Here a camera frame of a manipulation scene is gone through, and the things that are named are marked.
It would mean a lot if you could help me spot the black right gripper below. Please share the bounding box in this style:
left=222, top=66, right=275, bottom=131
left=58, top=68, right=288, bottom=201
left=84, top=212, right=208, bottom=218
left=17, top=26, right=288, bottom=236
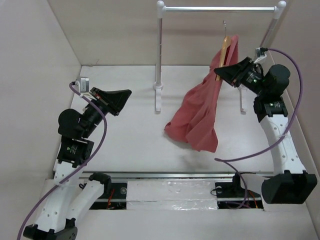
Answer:
left=214, top=56, right=268, bottom=97

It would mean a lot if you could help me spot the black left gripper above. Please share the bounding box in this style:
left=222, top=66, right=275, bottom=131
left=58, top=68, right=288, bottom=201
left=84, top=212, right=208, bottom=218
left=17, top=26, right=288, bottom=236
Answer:
left=82, top=86, right=132, bottom=137

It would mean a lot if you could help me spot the wooden clothes hanger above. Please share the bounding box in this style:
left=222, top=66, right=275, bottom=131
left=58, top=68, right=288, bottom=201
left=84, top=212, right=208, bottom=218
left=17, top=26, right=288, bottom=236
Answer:
left=218, top=20, right=231, bottom=68

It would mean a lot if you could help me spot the red t shirt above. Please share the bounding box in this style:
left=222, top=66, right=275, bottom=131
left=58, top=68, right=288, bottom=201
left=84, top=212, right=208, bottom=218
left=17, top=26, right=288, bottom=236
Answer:
left=164, top=51, right=223, bottom=153

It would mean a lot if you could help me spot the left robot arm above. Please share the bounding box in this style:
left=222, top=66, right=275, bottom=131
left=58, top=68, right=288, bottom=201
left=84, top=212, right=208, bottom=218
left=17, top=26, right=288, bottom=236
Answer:
left=17, top=84, right=132, bottom=240

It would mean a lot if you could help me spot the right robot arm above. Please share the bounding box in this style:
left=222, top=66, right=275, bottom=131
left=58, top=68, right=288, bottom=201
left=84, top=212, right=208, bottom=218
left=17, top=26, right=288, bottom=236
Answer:
left=214, top=57, right=318, bottom=205

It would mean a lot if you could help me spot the white clothes rack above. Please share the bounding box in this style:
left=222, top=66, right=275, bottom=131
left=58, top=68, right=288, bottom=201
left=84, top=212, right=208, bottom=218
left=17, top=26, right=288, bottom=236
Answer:
left=153, top=0, right=287, bottom=114

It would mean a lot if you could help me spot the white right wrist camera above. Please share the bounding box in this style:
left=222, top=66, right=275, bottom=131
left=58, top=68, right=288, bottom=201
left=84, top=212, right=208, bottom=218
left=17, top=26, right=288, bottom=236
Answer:
left=253, top=47, right=268, bottom=64

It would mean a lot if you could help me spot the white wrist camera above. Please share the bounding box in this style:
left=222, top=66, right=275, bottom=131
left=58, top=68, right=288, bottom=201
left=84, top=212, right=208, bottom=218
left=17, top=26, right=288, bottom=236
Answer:
left=75, top=76, right=93, bottom=99
left=253, top=47, right=268, bottom=64

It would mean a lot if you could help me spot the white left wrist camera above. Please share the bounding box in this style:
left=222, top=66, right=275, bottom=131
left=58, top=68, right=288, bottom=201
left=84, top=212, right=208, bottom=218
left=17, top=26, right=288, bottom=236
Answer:
left=75, top=76, right=93, bottom=99

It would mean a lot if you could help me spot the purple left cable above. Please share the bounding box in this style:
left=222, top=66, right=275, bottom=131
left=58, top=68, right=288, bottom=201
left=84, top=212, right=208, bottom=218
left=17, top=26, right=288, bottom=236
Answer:
left=16, top=82, right=109, bottom=240

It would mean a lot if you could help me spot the purple cable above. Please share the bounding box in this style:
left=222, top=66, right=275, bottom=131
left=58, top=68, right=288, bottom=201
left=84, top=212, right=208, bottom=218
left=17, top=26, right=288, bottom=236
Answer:
left=16, top=82, right=109, bottom=240
left=214, top=47, right=305, bottom=210

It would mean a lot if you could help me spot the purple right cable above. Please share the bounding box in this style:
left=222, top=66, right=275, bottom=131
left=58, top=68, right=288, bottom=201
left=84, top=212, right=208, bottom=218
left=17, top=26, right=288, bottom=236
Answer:
left=214, top=47, right=305, bottom=210

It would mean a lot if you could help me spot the aluminium front rail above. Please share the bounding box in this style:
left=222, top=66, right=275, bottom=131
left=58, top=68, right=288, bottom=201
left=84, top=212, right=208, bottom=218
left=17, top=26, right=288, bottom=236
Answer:
left=79, top=171, right=278, bottom=205

